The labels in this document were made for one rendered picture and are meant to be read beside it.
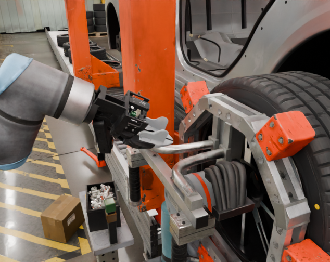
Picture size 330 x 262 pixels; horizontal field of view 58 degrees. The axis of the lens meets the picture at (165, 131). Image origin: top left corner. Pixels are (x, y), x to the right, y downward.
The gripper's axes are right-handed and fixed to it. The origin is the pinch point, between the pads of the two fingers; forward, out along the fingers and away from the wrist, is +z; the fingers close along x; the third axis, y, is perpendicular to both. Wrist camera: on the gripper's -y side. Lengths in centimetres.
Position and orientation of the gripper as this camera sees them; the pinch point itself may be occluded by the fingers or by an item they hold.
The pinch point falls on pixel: (166, 141)
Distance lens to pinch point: 70.5
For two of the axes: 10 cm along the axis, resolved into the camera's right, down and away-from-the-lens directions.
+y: 5.3, -5.3, -6.7
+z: 8.5, 3.2, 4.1
